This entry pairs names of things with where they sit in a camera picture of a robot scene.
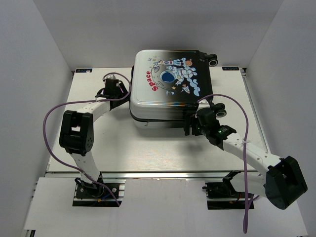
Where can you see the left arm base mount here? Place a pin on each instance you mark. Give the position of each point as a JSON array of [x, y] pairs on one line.
[[97, 196]]

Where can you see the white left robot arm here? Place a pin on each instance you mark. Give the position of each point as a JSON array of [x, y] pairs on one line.
[[77, 129]]

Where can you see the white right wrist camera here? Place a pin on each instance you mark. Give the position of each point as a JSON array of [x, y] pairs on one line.
[[203, 106]]

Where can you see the blue label sticker right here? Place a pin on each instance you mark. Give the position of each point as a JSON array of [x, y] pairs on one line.
[[232, 68]]

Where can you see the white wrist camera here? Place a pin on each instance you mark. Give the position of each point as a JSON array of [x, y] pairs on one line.
[[110, 76], [203, 106]]

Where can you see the black suitcase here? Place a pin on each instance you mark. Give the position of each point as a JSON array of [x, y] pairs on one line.
[[166, 86]]

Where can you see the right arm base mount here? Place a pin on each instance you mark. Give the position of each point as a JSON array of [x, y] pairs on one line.
[[223, 196]]

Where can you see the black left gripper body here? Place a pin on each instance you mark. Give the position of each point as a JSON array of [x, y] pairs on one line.
[[120, 94]]

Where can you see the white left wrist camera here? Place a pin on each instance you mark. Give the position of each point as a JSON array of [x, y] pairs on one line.
[[110, 76]]

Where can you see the blue label sticker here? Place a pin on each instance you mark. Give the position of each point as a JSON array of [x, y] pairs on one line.
[[232, 68], [83, 70]]

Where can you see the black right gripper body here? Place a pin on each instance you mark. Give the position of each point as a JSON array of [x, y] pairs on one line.
[[197, 129]]

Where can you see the blue label sticker left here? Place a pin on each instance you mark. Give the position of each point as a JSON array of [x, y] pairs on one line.
[[83, 70]]

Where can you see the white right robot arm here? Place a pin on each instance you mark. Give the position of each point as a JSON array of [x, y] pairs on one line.
[[280, 180]]

